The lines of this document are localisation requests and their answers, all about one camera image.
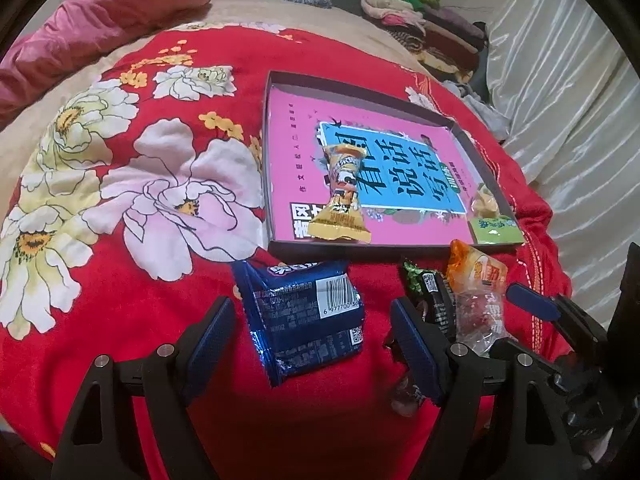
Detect stack of folded clothes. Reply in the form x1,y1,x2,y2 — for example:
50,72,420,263
361,0,488,83

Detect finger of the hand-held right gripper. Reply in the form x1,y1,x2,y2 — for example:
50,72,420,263
506,282,608,356
492,339,563,376

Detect red floral blanket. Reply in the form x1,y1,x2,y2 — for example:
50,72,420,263
0,27,573,480

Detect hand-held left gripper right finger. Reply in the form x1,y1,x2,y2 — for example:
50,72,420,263
390,297,586,480

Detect small brown candy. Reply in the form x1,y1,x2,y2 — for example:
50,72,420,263
385,335,436,418

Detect beige bed sheet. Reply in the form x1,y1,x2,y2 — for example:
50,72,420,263
0,0,441,181

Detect clear candy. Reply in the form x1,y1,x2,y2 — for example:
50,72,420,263
452,285,518,358

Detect shallow cardboard box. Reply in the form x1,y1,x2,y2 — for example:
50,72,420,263
262,70,526,255

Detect white satin curtain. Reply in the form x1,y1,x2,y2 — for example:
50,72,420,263
487,0,640,306

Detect pale blue crumpled clothes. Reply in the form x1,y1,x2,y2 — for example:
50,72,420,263
447,80,511,141

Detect pink pillow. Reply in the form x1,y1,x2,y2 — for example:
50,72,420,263
0,0,216,131

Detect blue snack packet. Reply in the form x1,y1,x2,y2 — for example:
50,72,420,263
231,259,366,388

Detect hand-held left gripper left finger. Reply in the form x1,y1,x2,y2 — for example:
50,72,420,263
51,296,237,480

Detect yellow snack packet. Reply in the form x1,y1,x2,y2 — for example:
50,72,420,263
306,143,372,244

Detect green snack packet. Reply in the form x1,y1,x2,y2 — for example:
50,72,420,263
467,183,526,246

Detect black snack packet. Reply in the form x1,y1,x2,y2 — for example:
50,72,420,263
402,257,458,343

